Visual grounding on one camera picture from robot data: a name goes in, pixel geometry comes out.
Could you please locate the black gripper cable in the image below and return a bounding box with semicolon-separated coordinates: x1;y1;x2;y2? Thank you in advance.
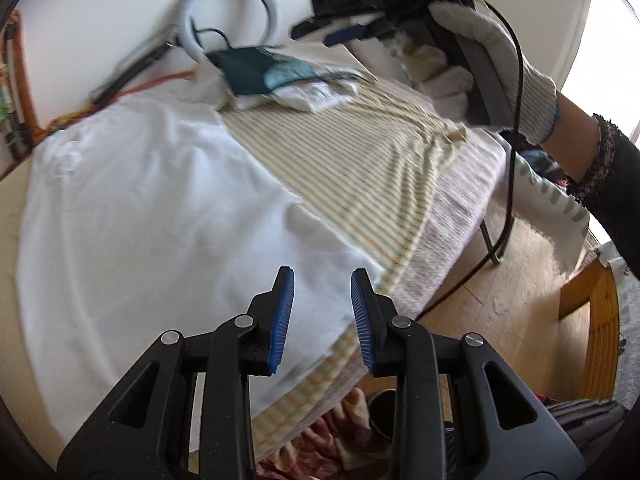
414;0;526;321

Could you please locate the black ring light tripod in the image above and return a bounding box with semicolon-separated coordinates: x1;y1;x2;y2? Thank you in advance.
91;35;179;110

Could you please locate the green white striped pillow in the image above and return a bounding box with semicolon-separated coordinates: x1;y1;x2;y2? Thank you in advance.
513;154;589;275

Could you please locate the right forearm in black sleeve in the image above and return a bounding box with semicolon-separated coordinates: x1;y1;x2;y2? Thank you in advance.
541;94;639;274

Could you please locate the yellow striped bed sheet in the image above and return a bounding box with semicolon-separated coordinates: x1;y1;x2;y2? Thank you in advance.
0;79;469;461

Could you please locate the right hand in white glove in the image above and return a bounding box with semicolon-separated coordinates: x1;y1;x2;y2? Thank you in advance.
416;1;558;145

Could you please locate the dark green teal garment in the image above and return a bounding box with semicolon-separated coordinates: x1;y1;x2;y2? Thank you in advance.
205;47;330;96

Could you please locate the white t-shirt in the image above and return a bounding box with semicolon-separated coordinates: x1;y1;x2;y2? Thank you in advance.
16;93;383;440

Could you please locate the white ring light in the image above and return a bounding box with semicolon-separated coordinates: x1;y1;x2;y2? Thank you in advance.
175;0;280;61

